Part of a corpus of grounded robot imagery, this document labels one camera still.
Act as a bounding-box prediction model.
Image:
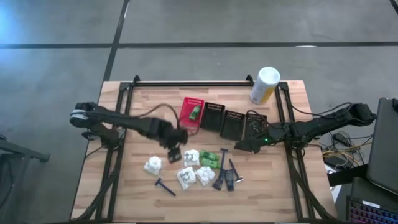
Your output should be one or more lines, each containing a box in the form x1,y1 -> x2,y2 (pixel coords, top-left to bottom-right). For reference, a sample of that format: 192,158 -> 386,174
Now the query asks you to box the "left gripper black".
157,119 -> 189,164

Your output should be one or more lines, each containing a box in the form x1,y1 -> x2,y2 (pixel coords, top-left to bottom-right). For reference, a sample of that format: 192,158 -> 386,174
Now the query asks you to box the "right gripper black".
234,129 -> 283,154

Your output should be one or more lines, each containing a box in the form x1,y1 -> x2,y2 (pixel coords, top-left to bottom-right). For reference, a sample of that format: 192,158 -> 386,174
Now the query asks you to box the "clear vanity pack bag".
176,166 -> 197,190
182,149 -> 200,167

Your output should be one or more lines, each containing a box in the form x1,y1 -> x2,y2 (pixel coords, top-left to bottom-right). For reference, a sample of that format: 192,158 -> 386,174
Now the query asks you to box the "small green bottle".
200,157 -> 221,169
199,149 -> 220,161
188,105 -> 202,121

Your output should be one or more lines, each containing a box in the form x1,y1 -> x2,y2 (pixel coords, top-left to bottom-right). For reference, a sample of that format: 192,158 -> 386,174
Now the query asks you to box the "black plastic basket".
244,112 -> 268,139
219,110 -> 246,141
200,101 -> 226,132

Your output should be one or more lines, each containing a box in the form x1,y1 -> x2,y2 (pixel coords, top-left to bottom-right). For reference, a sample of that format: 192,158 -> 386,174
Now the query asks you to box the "red plastic basket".
178,96 -> 205,131

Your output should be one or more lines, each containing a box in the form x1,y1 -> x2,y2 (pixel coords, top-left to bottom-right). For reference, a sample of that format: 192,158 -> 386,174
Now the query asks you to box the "white canister yellow label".
249,66 -> 281,105

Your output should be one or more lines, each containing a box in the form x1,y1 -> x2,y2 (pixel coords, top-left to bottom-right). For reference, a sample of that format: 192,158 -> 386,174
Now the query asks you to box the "black power brick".
331,133 -> 351,146

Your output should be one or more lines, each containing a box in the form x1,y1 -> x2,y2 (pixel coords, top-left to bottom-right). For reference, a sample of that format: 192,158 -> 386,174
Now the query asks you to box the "black bar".
326,164 -> 369,187

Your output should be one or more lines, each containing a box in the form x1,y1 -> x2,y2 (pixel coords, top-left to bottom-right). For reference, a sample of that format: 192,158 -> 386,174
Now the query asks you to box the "grey laptop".
366,96 -> 398,195

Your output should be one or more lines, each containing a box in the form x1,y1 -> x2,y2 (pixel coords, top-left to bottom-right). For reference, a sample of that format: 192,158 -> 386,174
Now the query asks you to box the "backlit keyboard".
347,198 -> 398,224

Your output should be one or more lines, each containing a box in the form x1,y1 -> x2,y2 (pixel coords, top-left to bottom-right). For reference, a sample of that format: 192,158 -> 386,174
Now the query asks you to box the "black metal stand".
0,134 -> 50,224

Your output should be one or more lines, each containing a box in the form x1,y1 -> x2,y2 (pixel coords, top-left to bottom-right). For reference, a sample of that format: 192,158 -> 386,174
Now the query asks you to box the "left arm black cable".
136,103 -> 182,131

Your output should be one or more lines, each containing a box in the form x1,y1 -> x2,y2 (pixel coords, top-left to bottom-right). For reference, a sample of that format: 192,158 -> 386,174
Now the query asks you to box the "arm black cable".
136,103 -> 182,131
290,101 -> 354,121

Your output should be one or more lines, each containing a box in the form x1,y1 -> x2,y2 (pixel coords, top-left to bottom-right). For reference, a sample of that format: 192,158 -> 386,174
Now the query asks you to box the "black aluminium table frame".
74,74 -> 335,222

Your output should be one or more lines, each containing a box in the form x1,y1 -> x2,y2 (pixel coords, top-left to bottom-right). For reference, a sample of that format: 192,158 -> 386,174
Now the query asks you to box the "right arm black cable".
290,101 -> 354,121

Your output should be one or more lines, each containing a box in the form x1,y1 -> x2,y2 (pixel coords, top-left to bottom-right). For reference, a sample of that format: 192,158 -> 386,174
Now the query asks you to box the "yellow cable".
322,141 -> 373,159

